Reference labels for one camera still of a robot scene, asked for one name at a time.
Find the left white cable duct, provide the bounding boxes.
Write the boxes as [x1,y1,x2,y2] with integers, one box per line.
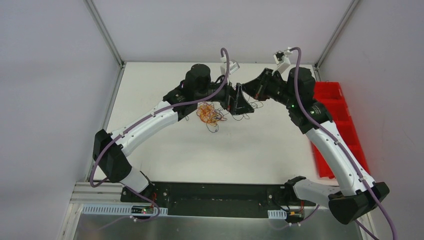
[81,204,168,217]

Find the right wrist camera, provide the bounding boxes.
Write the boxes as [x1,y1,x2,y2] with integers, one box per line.
[272,47,293,74]

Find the orange multicolour wire bundle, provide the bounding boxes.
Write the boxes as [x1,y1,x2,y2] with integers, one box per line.
[195,101,229,133]

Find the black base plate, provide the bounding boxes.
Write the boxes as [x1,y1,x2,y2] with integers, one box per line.
[120,181,317,219]

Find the aluminium frame rail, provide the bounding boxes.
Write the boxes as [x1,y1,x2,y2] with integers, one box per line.
[70,182,133,204]

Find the white cable duct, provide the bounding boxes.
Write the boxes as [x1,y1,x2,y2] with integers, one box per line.
[267,209,287,220]
[81,204,168,217]

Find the red plastic bin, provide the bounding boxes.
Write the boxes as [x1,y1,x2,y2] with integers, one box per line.
[314,82,370,173]

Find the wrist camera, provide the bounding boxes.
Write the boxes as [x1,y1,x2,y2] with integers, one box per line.
[220,57,240,75]
[272,47,293,74]

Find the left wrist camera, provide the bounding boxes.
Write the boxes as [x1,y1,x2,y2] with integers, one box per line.
[220,57,240,75]

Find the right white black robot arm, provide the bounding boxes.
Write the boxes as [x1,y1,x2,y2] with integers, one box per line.
[241,67,390,225]

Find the right white cable duct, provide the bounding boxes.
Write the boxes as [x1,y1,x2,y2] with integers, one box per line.
[267,209,287,220]

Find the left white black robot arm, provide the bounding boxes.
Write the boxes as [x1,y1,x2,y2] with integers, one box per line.
[93,61,254,203]

